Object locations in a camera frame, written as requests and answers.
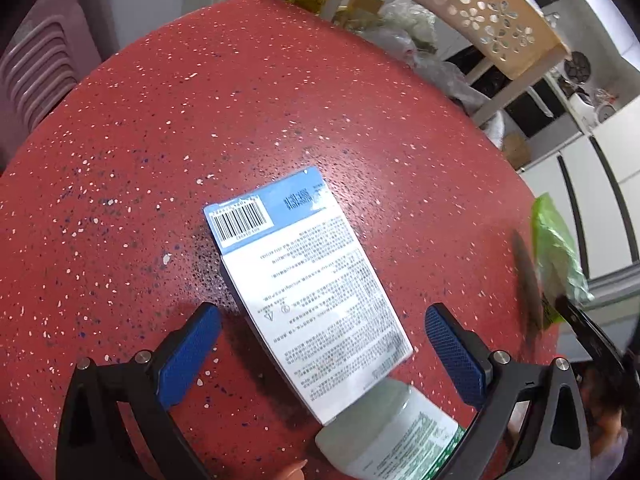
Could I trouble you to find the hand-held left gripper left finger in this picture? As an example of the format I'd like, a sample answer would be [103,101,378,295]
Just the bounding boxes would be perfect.
[57,302,223,480]

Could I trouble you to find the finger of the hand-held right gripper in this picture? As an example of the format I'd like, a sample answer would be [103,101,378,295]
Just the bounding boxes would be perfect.
[553,293,627,382]
[512,229,547,332]

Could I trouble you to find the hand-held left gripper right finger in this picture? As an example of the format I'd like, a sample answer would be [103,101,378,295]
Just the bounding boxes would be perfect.
[424,303,592,480]

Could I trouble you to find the green sponge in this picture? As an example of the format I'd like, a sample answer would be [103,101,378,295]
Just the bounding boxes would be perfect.
[530,192,595,332]

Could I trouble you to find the white bottle with green cap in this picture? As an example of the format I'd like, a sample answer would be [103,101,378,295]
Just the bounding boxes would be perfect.
[314,378,469,480]

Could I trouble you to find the blue and white carton box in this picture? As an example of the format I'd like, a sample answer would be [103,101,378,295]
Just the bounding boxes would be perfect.
[203,165,415,426]

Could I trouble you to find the person's right hand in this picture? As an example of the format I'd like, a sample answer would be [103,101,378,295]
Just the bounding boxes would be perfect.
[583,364,632,461]

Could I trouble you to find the white refrigerator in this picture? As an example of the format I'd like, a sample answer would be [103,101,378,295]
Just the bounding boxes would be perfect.
[519,94,640,312]

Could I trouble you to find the cardboard box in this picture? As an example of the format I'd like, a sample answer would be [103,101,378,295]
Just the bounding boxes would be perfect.
[499,132,532,169]

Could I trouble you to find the black built-in oven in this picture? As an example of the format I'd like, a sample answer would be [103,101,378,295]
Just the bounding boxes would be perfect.
[500,84,587,139]

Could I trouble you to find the white rice cooker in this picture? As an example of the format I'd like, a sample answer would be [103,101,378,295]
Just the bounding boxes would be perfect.
[569,92,602,129]

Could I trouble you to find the dark cloth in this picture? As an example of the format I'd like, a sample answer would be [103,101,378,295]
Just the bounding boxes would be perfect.
[444,44,502,97]

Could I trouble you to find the round dark steamer rack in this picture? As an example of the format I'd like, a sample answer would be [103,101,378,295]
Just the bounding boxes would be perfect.
[564,51,593,82]

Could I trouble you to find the clear plastic bags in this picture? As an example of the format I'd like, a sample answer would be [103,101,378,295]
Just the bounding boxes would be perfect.
[359,0,482,107]

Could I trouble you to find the beige chair with flower cutouts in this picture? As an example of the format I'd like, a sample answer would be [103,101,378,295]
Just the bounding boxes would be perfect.
[320,0,571,129]

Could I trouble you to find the pink slatted plastic chair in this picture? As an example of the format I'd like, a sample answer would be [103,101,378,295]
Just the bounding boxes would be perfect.
[0,0,109,162]

